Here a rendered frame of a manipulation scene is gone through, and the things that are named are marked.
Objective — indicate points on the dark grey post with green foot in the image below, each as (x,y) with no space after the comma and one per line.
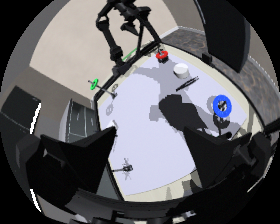
(225,136)

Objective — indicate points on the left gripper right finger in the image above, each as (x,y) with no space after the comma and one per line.
(211,154)

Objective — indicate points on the white short cylinder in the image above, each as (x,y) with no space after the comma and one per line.
(181,71)

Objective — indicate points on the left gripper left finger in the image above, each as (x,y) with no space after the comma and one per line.
(87,157)

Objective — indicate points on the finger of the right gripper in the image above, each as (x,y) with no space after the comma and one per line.
(143,18)
(132,29)

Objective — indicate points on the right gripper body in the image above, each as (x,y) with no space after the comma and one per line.
(127,12)

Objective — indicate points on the green ring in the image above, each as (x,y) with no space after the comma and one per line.
(95,81)

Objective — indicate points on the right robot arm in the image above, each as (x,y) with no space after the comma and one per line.
(103,26)

